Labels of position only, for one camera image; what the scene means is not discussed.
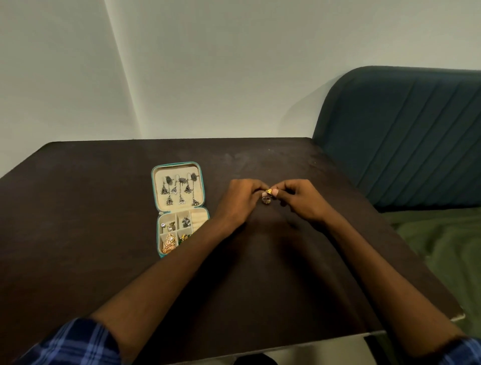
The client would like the teal jewelry box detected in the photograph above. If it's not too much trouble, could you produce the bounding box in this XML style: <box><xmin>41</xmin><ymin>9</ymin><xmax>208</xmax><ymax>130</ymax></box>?
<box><xmin>151</xmin><ymin>162</ymin><xmax>210</xmax><ymax>259</ymax></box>

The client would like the row of silver dangling earrings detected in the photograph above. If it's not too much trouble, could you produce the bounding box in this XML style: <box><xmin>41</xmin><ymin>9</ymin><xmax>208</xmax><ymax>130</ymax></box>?
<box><xmin>160</xmin><ymin>173</ymin><xmax>201</xmax><ymax>207</ymax></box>

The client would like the person's right hand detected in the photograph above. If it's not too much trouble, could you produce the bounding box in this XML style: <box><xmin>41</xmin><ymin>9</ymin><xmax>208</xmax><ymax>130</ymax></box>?
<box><xmin>272</xmin><ymin>179</ymin><xmax>333</xmax><ymax>223</ymax></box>

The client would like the green bedsheet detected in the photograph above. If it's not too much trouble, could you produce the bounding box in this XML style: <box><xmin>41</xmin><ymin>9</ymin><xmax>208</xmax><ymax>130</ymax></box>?
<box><xmin>383</xmin><ymin>205</ymin><xmax>481</xmax><ymax>341</ymax></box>

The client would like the person's left hand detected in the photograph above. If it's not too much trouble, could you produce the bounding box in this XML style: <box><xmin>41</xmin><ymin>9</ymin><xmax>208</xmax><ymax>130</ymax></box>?
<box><xmin>217</xmin><ymin>178</ymin><xmax>270</xmax><ymax>230</ymax></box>

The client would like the blue plaid left sleeve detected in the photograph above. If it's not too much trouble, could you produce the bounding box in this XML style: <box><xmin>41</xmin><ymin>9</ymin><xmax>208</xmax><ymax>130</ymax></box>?
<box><xmin>14</xmin><ymin>318</ymin><xmax>125</xmax><ymax>365</ymax></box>

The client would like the blue plaid sleeve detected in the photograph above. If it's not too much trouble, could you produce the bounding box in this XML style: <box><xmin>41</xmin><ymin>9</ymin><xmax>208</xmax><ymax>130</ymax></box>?
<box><xmin>431</xmin><ymin>336</ymin><xmax>481</xmax><ymax>365</ymax></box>
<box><xmin>14</xmin><ymin>318</ymin><xmax>125</xmax><ymax>365</ymax></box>

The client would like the teal upholstered headboard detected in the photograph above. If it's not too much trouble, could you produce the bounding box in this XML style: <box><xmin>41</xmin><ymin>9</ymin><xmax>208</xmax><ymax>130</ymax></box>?
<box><xmin>312</xmin><ymin>66</ymin><xmax>481</xmax><ymax>212</ymax></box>

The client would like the person's right forearm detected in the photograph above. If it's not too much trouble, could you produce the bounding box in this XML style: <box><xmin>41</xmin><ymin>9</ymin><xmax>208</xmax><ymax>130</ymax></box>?
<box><xmin>317</xmin><ymin>214</ymin><xmax>468</xmax><ymax>358</ymax></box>

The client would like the person's left forearm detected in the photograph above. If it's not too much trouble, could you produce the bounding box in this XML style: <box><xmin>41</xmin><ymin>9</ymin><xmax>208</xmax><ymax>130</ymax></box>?
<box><xmin>89</xmin><ymin>215</ymin><xmax>247</xmax><ymax>365</ymax></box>

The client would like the blue plaid right sleeve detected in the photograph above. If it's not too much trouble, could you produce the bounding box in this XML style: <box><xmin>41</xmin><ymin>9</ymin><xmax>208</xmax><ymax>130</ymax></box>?
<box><xmin>431</xmin><ymin>336</ymin><xmax>481</xmax><ymax>365</ymax></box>

